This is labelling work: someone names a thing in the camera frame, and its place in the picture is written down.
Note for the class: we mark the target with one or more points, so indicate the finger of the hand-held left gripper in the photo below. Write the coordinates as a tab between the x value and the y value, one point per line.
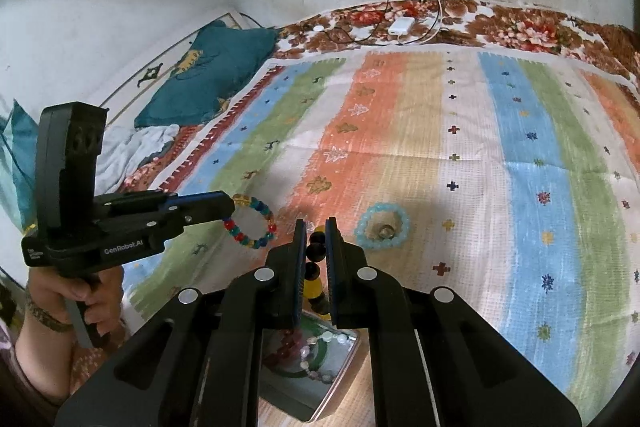
195	196
205	209

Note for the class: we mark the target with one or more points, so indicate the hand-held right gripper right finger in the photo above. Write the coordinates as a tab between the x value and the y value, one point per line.
332	272

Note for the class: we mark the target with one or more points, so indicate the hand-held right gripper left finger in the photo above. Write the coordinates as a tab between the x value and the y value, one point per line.
300	272

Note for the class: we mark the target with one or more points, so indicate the green jade bangle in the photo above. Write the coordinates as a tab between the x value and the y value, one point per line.
322	348

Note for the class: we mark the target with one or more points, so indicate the silver metal tin box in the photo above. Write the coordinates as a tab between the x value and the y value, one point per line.
290	397

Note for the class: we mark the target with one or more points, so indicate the person's left forearm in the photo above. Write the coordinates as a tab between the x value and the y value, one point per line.
45	357

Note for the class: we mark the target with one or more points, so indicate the person's left hand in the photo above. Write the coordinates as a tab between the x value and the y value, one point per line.
107	302

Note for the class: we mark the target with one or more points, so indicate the white crumpled cloth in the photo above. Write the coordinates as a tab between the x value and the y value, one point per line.
130	147

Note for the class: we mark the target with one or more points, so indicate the patterned wrist band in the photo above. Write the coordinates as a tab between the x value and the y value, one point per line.
47	314

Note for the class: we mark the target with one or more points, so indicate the dark teal pillow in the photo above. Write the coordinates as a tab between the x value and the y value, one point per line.
210	72

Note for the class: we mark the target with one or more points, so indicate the striped woven mat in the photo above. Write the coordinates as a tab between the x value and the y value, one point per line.
475	207

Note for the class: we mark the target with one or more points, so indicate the white charger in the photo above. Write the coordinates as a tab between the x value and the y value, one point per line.
402	26

